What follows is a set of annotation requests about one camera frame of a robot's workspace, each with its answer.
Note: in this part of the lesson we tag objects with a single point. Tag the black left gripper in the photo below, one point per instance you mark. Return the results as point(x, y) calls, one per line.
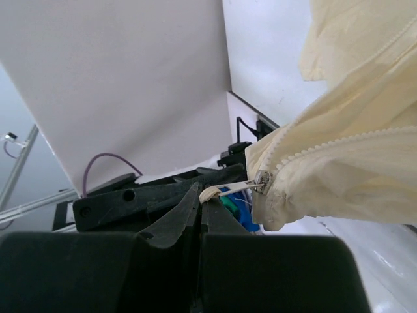
point(134, 210)

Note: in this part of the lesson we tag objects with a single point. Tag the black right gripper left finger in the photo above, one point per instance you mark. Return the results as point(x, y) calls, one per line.
point(149, 271)

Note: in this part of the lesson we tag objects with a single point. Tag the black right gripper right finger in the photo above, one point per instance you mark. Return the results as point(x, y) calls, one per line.
point(242, 272)

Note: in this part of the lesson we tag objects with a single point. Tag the cream yellow jacket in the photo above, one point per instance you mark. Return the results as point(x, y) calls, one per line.
point(351, 153)

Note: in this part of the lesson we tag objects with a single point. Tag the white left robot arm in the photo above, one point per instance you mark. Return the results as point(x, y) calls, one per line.
point(234, 155)

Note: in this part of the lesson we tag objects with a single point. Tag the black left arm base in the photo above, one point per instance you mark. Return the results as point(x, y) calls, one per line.
point(262, 128)

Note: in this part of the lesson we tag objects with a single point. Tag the blue green cloth pile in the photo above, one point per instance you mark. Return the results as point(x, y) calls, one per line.
point(239, 204)

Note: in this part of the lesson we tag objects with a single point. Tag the outer aluminium frame strut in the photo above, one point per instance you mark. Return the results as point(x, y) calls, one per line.
point(9, 216)

